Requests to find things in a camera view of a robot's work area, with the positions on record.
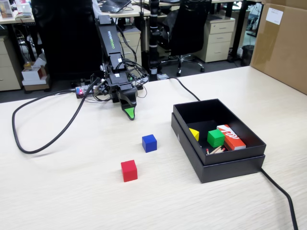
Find framed picture box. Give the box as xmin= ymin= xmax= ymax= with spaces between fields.
xmin=0 ymin=0 xmax=14 ymax=20

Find small white open carton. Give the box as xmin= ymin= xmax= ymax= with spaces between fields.
xmin=21 ymin=64 xmax=48 ymax=81

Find black cardboard box tray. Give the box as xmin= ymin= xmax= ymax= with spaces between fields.
xmin=173 ymin=98 xmax=267 ymax=166

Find flat book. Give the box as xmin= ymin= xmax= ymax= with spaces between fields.
xmin=14 ymin=14 xmax=35 ymax=21

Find robot controller board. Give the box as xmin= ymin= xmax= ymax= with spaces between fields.
xmin=75 ymin=86 xmax=96 ymax=99

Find black laptop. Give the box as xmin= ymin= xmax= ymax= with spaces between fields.
xmin=99 ymin=0 xmax=132 ymax=13

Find wide black office chair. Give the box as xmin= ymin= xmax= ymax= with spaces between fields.
xmin=30 ymin=0 xmax=106 ymax=88

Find yellow wooden block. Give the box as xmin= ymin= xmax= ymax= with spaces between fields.
xmin=189 ymin=127 xmax=200 ymax=142

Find thick black camera cable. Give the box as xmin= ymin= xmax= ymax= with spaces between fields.
xmin=12 ymin=76 xmax=101 ymax=154

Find blue wooden cube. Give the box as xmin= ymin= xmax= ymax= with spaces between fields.
xmin=142 ymin=134 xmax=158 ymax=153

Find beige drawer cabinet dark top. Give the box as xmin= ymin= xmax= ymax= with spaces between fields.
xmin=198 ymin=17 xmax=236 ymax=63

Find black swivel chair chrome base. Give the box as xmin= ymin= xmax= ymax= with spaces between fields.
xmin=160 ymin=0 xmax=213 ymax=77

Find light wooden office desk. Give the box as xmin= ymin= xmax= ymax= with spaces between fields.
xmin=0 ymin=4 xmax=168 ymax=24

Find thick black power cable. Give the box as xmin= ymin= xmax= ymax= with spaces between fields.
xmin=165 ymin=76 xmax=299 ymax=230

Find flat brown carton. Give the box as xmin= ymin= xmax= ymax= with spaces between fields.
xmin=23 ymin=79 xmax=50 ymax=92

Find small white desk box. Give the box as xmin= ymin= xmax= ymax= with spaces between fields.
xmin=18 ymin=0 xmax=32 ymax=16

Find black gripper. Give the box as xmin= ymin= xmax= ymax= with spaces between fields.
xmin=106 ymin=72 xmax=139 ymax=121

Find black pole white bands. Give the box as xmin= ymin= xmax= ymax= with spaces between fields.
xmin=148 ymin=0 xmax=161 ymax=81

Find black trash bin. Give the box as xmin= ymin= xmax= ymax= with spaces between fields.
xmin=241 ymin=45 xmax=255 ymax=67

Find desk with black legs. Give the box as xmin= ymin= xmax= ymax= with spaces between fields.
xmin=134 ymin=0 xmax=264 ymax=63

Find red wooden cube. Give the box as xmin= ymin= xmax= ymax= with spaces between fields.
xmin=120 ymin=160 xmax=138 ymax=183

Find black open box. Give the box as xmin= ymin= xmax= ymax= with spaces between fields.
xmin=171 ymin=112 xmax=266 ymax=184

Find orange and white matchbox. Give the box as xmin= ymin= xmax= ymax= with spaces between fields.
xmin=216 ymin=124 xmax=247 ymax=151

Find green wooden cube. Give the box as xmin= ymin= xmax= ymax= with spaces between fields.
xmin=207 ymin=129 xmax=225 ymax=148

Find large brown cardboard box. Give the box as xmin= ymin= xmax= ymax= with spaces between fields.
xmin=250 ymin=0 xmax=307 ymax=95

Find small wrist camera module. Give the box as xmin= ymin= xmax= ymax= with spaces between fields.
xmin=92 ymin=80 xmax=109 ymax=96

